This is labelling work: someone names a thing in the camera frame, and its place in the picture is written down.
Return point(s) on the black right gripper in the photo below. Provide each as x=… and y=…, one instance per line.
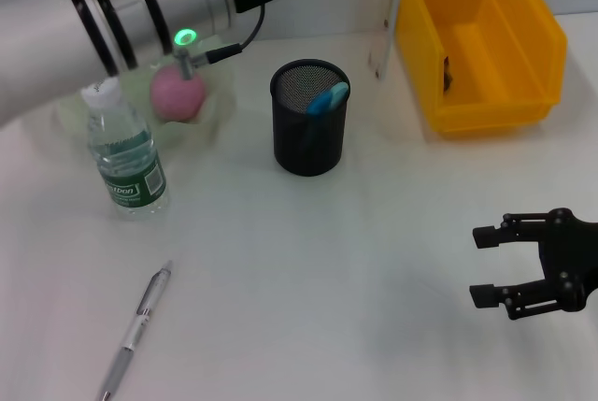
x=570, y=261

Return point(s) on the transparent plastic ruler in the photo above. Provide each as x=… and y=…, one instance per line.
x=388, y=36

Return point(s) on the blue scissors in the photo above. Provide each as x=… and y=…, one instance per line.
x=327, y=99

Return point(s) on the pink peach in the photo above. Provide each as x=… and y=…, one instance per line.
x=177, y=97

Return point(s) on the green plastic wrapper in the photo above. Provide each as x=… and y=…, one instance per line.
x=448, y=76

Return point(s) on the clear green-label water bottle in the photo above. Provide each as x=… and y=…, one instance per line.
x=126, y=158

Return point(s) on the pale green glass fruit bowl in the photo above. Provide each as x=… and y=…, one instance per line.
x=219, y=106

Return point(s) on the black mesh pen cup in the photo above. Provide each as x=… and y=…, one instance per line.
x=309, y=139

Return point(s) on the grey clear pen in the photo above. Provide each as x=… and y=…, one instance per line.
x=135, y=331

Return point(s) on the yellow plastic bin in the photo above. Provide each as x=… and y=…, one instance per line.
x=486, y=46

